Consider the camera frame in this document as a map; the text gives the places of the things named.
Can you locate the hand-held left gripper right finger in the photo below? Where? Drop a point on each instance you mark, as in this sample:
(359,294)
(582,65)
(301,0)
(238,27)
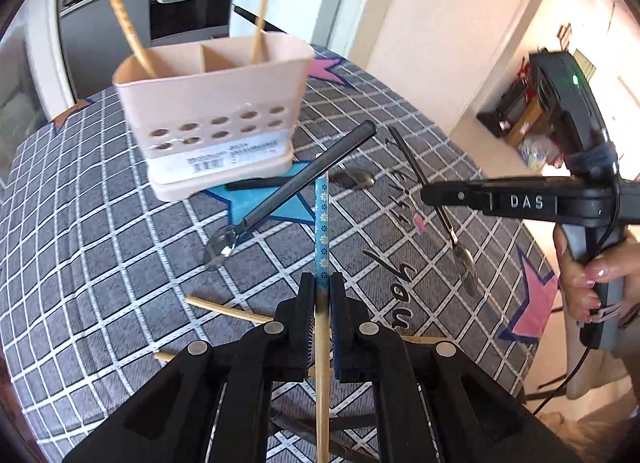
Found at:
(337,328)

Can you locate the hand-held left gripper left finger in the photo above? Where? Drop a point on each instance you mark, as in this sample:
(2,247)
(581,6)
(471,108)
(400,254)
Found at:
(307,328)

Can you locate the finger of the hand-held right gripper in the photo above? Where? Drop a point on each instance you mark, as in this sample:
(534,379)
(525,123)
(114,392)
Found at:
(465,198)

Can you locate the blue floral wooden chopstick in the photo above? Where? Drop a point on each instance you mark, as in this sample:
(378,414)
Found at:
(320,223)

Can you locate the pink plastic utensil holder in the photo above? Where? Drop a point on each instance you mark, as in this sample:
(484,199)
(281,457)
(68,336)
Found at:
(210,93)

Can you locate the striped wooden chopstick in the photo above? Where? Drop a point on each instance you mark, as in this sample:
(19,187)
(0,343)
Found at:
(127,28)

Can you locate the person's right hand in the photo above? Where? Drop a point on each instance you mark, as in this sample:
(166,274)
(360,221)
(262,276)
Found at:
(572,283)

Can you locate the colourful plastic bag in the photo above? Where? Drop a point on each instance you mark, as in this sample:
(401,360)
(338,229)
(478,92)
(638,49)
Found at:
(540,153)

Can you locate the small pink object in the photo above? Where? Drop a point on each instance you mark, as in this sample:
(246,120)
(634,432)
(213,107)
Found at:
(420,224)

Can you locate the brown cardboard box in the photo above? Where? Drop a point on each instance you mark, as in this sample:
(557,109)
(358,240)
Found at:
(525,123)

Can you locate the black bag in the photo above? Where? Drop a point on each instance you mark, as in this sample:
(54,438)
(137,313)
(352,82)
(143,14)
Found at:
(500,110)

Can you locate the red item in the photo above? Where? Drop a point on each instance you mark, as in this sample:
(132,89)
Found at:
(523,73)

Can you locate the grey checked star tablecloth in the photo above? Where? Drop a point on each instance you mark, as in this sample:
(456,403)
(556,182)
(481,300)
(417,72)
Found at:
(100,193)

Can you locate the black built-in oven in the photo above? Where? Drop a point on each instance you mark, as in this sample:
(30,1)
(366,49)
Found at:
(190,18)

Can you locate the grey kitchen cabinet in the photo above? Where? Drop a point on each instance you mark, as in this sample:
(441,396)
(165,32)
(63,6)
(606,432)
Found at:
(100,58)

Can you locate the glass sliding door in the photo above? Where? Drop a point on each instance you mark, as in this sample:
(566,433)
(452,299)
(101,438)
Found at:
(20,93)

